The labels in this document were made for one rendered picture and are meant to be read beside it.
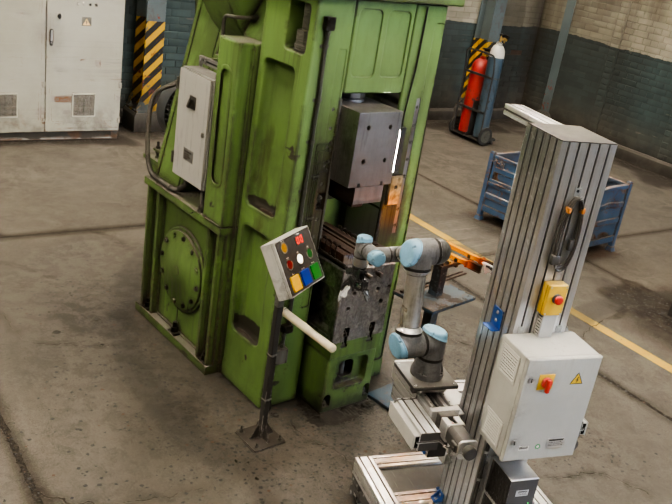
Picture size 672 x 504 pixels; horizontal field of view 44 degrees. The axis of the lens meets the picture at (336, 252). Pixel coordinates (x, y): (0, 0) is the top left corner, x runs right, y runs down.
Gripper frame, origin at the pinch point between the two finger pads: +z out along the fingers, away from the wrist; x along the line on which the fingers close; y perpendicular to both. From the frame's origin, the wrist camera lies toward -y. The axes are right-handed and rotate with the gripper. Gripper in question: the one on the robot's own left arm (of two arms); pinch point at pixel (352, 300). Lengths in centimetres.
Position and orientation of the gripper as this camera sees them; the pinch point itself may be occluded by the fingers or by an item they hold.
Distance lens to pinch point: 408.6
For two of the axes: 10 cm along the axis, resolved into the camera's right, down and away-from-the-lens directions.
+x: 9.4, 0.1, 3.5
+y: 3.2, 4.0, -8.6
